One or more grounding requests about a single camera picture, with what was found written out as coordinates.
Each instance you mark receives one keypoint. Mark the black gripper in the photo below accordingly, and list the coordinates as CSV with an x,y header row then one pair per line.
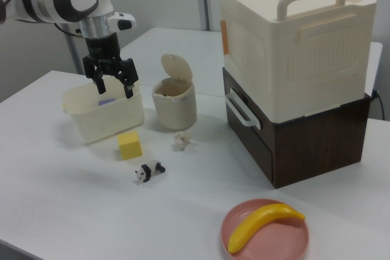
x,y
102,50

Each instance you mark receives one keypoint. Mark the cream trash can with lid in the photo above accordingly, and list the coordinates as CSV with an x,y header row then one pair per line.
x,y
175,101

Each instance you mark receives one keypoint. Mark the purple block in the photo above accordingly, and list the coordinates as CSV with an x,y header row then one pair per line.
x,y
106,101

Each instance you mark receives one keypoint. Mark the cream plastic basket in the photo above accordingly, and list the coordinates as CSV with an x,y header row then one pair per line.
x,y
103,117

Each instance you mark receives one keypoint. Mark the yellow cube block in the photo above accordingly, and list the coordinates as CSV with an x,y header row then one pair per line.
x,y
130,145

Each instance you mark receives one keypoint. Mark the crumpled white paper ball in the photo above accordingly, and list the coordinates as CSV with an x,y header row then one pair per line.
x,y
182,140

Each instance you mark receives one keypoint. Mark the toy panda figure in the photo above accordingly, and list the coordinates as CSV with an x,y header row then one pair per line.
x,y
149,171

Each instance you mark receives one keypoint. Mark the dark brown wooden drawer box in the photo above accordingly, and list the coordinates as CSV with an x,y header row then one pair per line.
x,y
292,147

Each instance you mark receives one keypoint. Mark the yellow toy banana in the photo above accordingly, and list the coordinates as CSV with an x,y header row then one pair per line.
x,y
262,225

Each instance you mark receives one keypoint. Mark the pink plate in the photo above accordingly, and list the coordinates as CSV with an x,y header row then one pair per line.
x,y
268,235

